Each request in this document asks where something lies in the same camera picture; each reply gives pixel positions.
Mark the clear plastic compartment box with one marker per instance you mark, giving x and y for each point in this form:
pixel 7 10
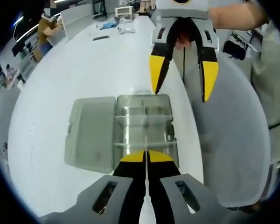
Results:
pixel 130 126

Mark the white board panel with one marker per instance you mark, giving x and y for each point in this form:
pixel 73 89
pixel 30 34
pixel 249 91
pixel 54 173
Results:
pixel 74 25

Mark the blue cloth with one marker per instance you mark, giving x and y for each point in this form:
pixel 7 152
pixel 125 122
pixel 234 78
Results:
pixel 108 25

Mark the grey mesh office chair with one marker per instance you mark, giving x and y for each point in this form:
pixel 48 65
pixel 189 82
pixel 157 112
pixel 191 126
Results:
pixel 228 128

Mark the white frame box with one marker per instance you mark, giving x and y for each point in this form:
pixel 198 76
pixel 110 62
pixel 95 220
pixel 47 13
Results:
pixel 124 12

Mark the person's right hand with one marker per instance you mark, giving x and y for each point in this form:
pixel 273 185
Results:
pixel 183 42

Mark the small white object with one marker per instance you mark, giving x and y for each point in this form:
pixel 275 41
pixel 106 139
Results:
pixel 127 30

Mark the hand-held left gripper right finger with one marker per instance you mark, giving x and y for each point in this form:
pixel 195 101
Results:
pixel 161 182

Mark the black metal stand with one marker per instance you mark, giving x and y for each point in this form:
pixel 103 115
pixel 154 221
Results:
pixel 100 8

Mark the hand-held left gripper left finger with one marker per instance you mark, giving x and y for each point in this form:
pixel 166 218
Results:
pixel 130 182

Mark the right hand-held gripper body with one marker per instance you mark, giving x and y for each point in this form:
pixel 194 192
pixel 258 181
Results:
pixel 184 9

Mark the black pen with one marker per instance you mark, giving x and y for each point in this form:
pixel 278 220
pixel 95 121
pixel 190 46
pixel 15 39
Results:
pixel 100 38

